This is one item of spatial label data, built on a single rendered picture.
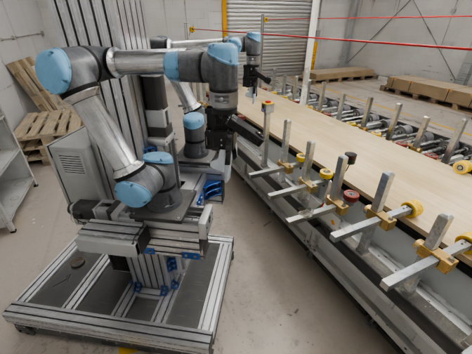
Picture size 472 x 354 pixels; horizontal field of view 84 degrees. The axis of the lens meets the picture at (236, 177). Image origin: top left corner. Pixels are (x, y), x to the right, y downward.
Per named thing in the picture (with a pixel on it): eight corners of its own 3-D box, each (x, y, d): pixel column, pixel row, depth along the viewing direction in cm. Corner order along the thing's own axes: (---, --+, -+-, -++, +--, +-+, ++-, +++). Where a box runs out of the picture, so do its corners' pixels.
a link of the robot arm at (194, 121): (182, 141, 146) (180, 118, 139) (187, 133, 157) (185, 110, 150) (204, 142, 145) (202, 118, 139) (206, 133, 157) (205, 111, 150)
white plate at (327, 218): (336, 234, 145) (340, 220, 139) (307, 208, 165) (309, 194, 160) (337, 234, 145) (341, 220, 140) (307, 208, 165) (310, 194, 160)
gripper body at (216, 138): (211, 141, 81) (209, 102, 75) (239, 142, 80) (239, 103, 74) (205, 152, 74) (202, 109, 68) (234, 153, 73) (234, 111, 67)
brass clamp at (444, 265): (444, 275, 95) (449, 265, 92) (409, 250, 105) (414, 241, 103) (454, 270, 97) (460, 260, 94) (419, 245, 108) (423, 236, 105)
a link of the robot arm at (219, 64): (210, 41, 67) (242, 42, 65) (212, 86, 73) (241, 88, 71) (199, 43, 61) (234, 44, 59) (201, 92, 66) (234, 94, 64)
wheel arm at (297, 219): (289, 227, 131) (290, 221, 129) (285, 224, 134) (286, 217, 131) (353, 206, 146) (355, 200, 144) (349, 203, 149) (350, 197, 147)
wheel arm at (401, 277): (387, 293, 88) (390, 286, 86) (378, 284, 90) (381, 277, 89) (473, 247, 105) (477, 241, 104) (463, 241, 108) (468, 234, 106)
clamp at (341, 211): (340, 216, 139) (342, 208, 137) (323, 202, 150) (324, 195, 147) (348, 213, 141) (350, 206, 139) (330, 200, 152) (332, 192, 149)
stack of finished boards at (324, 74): (372, 74, 899) (374, 69, 891) (315, 79, 818) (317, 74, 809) (355, 71, 960) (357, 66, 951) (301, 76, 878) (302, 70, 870)
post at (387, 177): (361, 256, 132) (390, 174, 108) (356, 251, 135) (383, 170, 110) (366, 253, 133) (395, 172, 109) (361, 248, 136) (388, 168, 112)
